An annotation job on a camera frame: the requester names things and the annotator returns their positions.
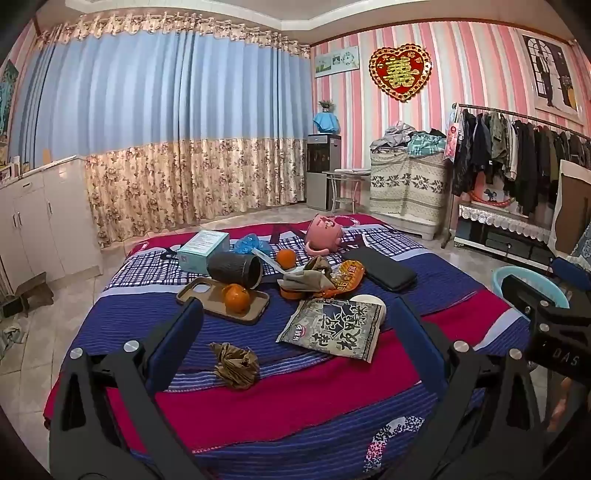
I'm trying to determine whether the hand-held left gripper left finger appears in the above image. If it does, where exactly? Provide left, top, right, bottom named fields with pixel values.
left=48, top=298, right=206, bottom=480

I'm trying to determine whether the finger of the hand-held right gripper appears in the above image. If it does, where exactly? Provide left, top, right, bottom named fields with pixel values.
left=551, top=256, right=591, bottom=289
left=501, top=274, right=557, bottom=320

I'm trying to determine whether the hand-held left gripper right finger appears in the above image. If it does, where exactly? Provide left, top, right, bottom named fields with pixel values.
left=388, top=295, right=549, bottom=480

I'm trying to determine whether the light blue plastic basket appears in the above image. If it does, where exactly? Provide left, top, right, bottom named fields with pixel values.
left=492, top=266, right=571, bottom=319

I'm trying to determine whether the brown paper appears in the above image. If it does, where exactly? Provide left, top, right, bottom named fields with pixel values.
left=210, top=342, right=260, bottom=391

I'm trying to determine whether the black and white snack packet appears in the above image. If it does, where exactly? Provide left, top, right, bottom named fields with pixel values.
left=276, top=298, right=386, bottom=363

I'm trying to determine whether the black textured cup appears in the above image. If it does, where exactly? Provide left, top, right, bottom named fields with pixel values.
left=206, top=251, right=264, bottom=290

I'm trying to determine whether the orange snack bag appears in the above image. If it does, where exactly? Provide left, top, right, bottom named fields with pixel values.
left=318, top=260, right=367, bottom=298

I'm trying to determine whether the blue plastic bag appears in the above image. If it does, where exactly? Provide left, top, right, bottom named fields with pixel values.
left=233, top=233, right=273, bottom=258

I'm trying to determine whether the white paper wrapper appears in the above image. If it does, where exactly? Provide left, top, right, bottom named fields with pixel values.
left=252, top=248, right=301, bottom=278

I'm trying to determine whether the beige cloth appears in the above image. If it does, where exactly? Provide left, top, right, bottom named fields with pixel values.
left=279, top=256, right=335, bottom=296

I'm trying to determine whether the person's right hand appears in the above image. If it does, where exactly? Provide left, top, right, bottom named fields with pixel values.
left=549, top=376, right=577, bottom=432

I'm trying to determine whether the blue fringed cloth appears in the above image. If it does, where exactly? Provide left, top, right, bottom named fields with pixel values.
left=570, top=226, right=591, bottom=259

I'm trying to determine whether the brown phone case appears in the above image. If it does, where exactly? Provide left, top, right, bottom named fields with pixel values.
left=176, top=277, right=271, bottom=326

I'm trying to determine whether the low stand with lace cloth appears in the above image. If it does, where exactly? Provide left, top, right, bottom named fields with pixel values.
left=454, top=203, right=559, bottom=273

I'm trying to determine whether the black flat case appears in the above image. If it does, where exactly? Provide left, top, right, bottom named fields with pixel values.
left=341, top=247, right=419, bottom=292

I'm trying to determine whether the teal cardboard box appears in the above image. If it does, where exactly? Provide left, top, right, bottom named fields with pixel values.
left=178, top=230, right=230, bottom=279

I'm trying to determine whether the red hoop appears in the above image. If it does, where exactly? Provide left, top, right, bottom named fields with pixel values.
left=468, top=191, right=515, bottom=209

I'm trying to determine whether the row of hanging clothes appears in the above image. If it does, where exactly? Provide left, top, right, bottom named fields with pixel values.
left=450, top=107, right=591, bottom=217

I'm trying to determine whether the pink cartoon kettle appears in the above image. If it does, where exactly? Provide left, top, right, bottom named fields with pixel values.
left=307, top=213, right=345, bottom=256

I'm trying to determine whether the cabinet under patterned cloth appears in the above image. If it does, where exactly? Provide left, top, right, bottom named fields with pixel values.
left=369, top=150, right=451, bottom=241

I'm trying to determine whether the grey rag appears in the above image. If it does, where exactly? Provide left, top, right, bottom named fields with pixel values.
left=0, top=323, right=26, bottom=358

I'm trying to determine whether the metal clothes rack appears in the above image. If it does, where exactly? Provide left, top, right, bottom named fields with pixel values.
left=441, top=102, right=591, bottom=250

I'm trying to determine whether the pink hanging bag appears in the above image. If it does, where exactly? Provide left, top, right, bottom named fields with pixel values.
left=443, top=106, right=462, bottom=162

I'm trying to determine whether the white cabinet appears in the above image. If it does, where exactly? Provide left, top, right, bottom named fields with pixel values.
left=0, top=156, right=105, bottom=296

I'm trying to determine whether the small glass side table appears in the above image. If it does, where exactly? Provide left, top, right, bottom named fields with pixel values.
left=322, top=168, right=372, bottom=215

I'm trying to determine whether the grey water dispenser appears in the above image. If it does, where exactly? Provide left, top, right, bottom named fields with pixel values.
left=306, top=133, right=342, bottom=210

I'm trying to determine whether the pile of clothes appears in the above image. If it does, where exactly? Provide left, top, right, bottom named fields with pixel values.
left=369, top=122, right=448, bottom=155

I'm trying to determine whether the blue and floral curtain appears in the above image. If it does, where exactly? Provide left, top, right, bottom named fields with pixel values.
left=9, top=11, right=315, bottom=247

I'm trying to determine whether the blue bottle cover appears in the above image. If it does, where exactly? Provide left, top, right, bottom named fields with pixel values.
left=313, top=111, right=340, bottom=134

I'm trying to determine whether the brown board with white frame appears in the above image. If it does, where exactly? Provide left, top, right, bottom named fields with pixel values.
left=549, top=159, right=591, bottom=257

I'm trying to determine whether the wedding photo wall poster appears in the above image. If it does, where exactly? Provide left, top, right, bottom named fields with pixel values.
left=522, top=32, right=583, bottom=114

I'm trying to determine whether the red heart wall decoration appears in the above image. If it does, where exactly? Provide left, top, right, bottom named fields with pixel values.
left=368, top=44, right=432, bottom=103

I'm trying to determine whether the landscape wall picture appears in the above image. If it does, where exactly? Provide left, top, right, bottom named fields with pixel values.
left=315, top=45, right=360, bottom=77

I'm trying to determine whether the teal wall poster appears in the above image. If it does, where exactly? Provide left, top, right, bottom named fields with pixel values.
left=0, top=60, right=19, bottom=134

